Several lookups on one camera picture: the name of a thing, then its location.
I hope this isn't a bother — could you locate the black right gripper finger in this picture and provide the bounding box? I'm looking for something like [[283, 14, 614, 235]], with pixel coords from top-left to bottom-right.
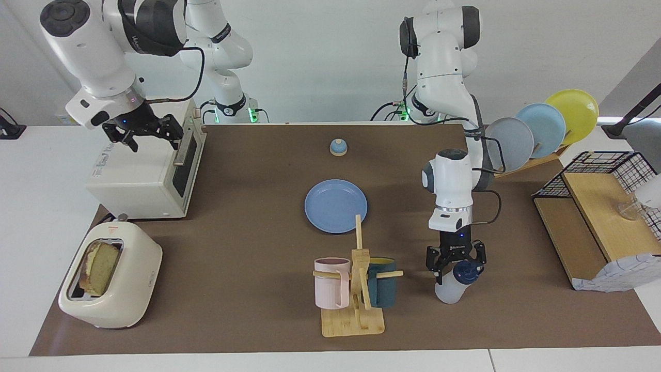
[[106, 129, 139, 153], [158, 116, 185, 150]]

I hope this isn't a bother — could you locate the seasoning bottle with blue cap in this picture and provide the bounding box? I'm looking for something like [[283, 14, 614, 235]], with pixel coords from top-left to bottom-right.
[[434, 260, 480, 304]]

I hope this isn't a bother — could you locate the toasted bread slice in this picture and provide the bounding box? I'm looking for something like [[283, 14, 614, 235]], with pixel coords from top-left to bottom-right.
[[78, 240, 123, 298]]

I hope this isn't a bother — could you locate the wooden plate rack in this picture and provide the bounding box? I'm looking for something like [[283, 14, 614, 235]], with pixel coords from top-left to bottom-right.
[[493, 144, 571, 179]]

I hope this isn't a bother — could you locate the grey round plate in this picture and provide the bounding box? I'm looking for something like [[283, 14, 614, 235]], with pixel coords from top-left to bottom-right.
[[487, 117, 535, 173]]

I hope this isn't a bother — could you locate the light blue round plate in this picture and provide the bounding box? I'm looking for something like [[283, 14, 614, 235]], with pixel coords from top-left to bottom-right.
[[516, 103, 567, 159]]

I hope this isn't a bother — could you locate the yellow round plate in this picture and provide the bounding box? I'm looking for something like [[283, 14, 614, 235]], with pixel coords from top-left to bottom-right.
[[545, 89, 600, 146]]

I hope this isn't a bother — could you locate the white toaster oven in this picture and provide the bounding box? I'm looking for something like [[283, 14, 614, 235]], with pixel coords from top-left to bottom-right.
[[85, 97, 207, 220]]

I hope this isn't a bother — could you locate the teal mug with yellow inside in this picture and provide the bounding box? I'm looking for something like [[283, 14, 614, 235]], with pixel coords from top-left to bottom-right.
[[368, 257, 398, 309]]

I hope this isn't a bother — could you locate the brown table mat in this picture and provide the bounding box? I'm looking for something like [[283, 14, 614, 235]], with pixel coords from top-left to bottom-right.
[[29, 124, 661, 357]]

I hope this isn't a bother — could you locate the wooden mug rack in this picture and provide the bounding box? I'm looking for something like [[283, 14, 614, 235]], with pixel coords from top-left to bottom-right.
[[312, 214, 404, 338]]

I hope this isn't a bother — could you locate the pink mug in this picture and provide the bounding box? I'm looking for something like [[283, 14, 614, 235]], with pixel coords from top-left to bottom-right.
[[314, 257, 352, 310]]

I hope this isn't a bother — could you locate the small black stand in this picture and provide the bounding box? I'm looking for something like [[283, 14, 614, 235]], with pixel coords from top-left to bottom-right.
[[0, 107, 26, 140]]

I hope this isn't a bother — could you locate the cream two-slot toaster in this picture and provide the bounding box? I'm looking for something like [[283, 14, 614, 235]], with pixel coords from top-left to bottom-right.
[[58, 214, 163, 330]]

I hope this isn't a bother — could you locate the checked white cloth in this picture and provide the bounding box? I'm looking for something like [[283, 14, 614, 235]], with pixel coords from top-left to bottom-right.
[[572, 253, 661, 293]]

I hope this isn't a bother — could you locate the clear glass cup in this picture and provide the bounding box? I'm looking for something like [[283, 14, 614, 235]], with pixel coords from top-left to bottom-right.
[[616, 199, 646, 222]]

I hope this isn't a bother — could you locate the white rounded object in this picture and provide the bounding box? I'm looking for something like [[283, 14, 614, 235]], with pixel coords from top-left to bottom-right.
[[634, 173, 661, 210]]

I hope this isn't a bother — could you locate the black angled stand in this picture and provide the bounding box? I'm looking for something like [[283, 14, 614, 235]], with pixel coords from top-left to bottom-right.
[[602, 83, 661, 140]]

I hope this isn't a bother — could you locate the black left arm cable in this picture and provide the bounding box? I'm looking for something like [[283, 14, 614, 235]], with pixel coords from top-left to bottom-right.
[[400, 18, 504, 225]]

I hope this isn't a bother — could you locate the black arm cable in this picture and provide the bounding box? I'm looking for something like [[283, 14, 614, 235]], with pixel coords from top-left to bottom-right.
[[400, 18, 504, 225], [137, 46, 206, 104]]

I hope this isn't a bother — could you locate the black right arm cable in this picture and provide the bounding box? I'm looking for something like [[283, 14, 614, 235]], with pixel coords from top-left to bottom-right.
[[137, 46, 206, 104]]

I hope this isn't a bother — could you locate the wooden shelf with wire basket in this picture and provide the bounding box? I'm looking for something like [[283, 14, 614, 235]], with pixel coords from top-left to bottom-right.
[[532, 151, 661, 290]]

